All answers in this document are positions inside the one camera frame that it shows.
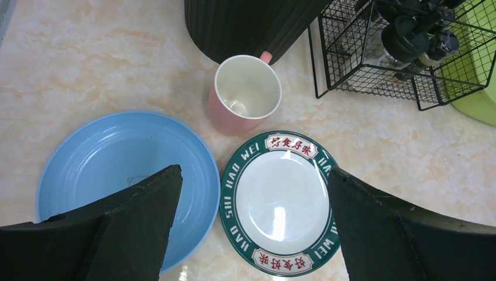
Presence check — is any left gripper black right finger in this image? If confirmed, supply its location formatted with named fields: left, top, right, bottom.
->
left=328, top=167, right=495, bottom=280

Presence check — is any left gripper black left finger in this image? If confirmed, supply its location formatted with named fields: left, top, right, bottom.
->
left=1, top=165, right=182, bottom=280

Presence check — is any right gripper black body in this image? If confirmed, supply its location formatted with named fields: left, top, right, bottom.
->
left=376, top=0, right=464, bottom=35

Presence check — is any spice jar black lid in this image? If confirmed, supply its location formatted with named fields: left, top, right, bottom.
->
left=402, top=29, right=461, bottom=76
left=369, top=15, right=429, bottom=70

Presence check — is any green plastic basin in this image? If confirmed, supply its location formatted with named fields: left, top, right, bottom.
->
left=443, top=1, right=495, bottom=126

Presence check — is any blue plastic plate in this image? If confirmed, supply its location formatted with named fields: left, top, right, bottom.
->
left=35, top=111, right=221, bottom=273

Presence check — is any white plate with blue rim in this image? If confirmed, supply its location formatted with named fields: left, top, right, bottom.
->
left=219, top=131, right=340, bottom=277

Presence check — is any pink ceramic mug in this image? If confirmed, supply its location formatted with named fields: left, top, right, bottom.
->
left=208, top=51, right=283, bottom=136

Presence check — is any black plastic waste bin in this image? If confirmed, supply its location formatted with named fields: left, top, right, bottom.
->
left=184, top=0, right=329, bottom=63

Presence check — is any black wire mesh rack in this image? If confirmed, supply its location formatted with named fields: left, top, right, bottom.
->
left=308, top=0, right=496, bottom=112

